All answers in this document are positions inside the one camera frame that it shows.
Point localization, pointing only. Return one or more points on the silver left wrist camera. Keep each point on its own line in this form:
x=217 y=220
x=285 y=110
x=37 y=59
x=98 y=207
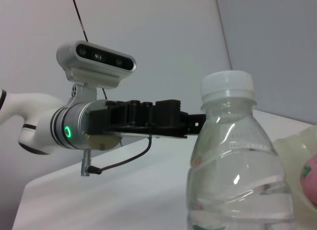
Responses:
x=99 y=74

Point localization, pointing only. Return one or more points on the pink peach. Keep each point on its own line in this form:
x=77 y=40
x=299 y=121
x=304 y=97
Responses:
x=310 y=183

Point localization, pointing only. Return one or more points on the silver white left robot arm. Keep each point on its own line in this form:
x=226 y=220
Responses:
x=32 y=108

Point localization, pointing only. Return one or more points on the pale green glass fruit plate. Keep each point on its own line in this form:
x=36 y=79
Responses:
x=289 y=160

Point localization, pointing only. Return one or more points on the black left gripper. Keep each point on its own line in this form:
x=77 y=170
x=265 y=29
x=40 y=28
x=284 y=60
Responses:
x=138 y=118

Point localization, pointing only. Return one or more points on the clear water bottle green label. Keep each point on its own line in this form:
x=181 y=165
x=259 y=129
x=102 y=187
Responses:
x=232 y=153

